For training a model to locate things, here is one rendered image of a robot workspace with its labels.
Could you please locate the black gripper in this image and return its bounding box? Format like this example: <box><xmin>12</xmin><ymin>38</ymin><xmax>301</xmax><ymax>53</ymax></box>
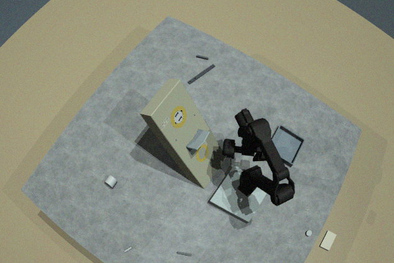
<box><xmin>222</xmin><ymin>139</ymin><xmax>266</xmax><ymax>161</ymax></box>

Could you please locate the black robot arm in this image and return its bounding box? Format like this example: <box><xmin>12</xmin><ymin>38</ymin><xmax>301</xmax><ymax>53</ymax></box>
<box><xmin>234</xmin><ymin>108</ymin><xmax>295</xmax><ymax>206</ymax></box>

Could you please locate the dark olive panel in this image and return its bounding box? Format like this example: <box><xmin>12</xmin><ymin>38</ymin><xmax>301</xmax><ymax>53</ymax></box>
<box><xmin>140</xmin><ymin>78</ymin><xmax>226</xmax><ymax>189</ymax></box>

